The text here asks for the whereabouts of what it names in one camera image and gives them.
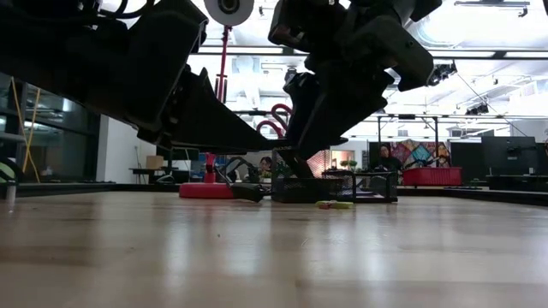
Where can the black ceiling track light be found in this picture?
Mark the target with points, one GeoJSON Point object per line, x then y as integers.
{"type": "Point", "coordinates": [477, 110]}

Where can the wide black monitor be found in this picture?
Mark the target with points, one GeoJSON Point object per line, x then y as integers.
{"type": "Point", "coordinates": [509, 154]}

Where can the black ceiling spotlight cluster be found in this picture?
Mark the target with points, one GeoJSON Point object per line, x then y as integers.
{"type": "Point", "coordinates": [441, 72]}

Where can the black background robot arms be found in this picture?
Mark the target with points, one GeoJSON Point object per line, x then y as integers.
{"type": "Point", "coordinates": [240, 167]}

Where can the black mesh desk organizer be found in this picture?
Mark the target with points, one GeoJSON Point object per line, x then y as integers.
{"type": "Point", "coordinates": [317, 190]}

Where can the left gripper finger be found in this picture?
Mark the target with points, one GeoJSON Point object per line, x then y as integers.
{"type": "Point", "coordinates": [205, 128]}

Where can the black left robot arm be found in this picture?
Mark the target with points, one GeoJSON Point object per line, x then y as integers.
{"type": "Point", "coordinates": [43, 43]}

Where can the colourful patterned wall hanging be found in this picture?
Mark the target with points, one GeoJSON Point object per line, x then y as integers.
{"type": "Point", "coordinates": [419, 152]}

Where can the cardboard box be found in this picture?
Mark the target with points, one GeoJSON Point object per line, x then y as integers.
{"type": "Point", "coordinates": [155, 161]}

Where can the green and white object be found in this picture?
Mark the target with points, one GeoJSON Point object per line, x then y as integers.
{"type": "Point", "coordinates": [11, 190]}

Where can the red storage bin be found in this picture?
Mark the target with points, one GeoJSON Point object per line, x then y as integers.
{"type": "Point", "coordinates": [432, 176]}

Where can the dark background desk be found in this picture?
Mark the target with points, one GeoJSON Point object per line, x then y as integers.
{"type": "Point", "coordinates": [145, 170]}

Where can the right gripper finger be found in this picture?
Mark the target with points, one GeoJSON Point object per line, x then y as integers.
{"type": "Point", "coordinates": [347, 102]}
{"type": "Point", "coordinates": [304, 98]}

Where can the person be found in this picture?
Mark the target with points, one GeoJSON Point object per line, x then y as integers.
{"type": "Point", "coordinates": [265, 164]}
{"type": "Point", "coordinates": [385, 156]}

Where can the small yellow-green flat item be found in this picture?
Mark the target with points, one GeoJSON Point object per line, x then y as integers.
{"type": "Point", "coordinates": [334, 205]}

